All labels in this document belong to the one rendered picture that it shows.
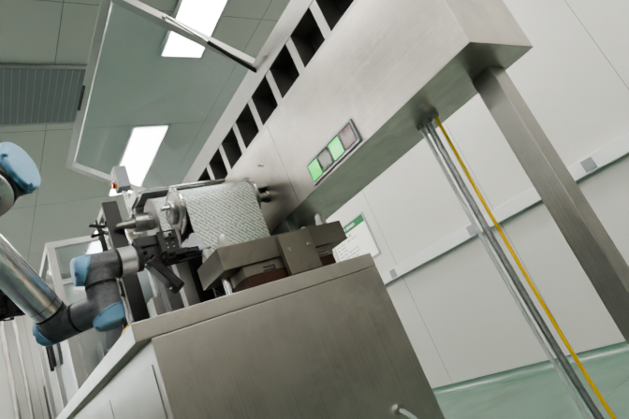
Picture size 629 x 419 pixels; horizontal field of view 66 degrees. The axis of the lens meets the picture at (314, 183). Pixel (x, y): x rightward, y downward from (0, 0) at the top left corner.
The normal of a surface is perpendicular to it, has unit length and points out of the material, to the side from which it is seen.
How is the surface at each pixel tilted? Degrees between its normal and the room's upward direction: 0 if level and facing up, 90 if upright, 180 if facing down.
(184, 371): 90
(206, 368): 90
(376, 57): 90
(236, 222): 90
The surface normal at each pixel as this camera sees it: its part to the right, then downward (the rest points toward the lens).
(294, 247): 0.48, -0.48
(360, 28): -0.79, 0.13
